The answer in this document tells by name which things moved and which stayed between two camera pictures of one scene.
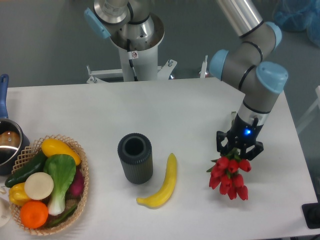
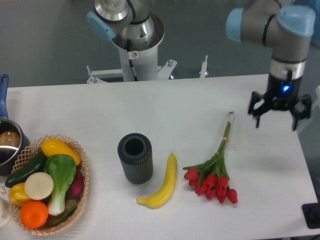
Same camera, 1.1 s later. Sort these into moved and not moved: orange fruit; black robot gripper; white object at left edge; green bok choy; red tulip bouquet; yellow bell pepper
Moved: black robot gripper; red tulip bouquet
Not moved: green bok choy; orange fruit; yellow bell pepper; white object at left edge
